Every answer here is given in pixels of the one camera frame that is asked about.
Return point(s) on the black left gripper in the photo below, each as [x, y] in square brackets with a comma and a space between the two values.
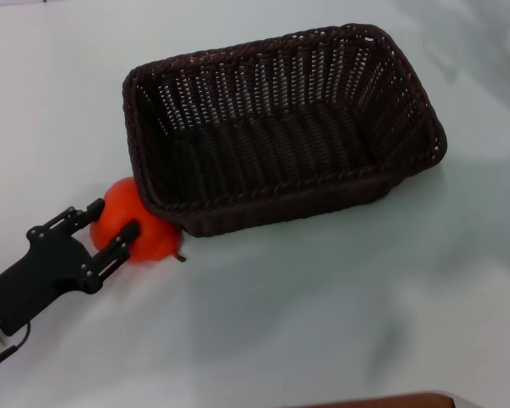
[42, 268]

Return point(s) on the brown wooden edge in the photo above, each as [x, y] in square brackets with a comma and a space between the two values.
[387, 401]

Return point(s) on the dark brown woven basket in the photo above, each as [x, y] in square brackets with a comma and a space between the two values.
[280, 140]

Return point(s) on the orange-red round toy fruit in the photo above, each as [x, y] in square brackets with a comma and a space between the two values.
[115, 212]

